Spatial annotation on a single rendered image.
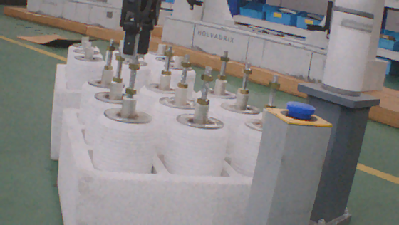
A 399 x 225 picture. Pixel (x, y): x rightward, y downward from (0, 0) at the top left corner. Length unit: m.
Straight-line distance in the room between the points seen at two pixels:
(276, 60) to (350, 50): 1.93
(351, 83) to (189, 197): 0.47
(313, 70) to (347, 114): 1.80
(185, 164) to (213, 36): 2.53
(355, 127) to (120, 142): 0.53
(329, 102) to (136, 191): 0.49
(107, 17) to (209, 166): 3.39
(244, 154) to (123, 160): 0.20
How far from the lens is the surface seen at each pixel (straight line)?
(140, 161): 0.79
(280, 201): 0.70
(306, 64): 2.90
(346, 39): 1.09
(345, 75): 1.10
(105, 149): 0.79
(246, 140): 0.86
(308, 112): 0.69
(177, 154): 0.82
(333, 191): 1.13
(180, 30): 3.51
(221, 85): 1.09
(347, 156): 1.12
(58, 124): 1.29
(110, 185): 0.76
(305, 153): 0.69
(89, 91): 1.01
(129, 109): 0.80
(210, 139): 0.81
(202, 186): 0.80
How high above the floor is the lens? 0.45
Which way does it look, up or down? 13 degrees down
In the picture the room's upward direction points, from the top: 9 degrees clockwise
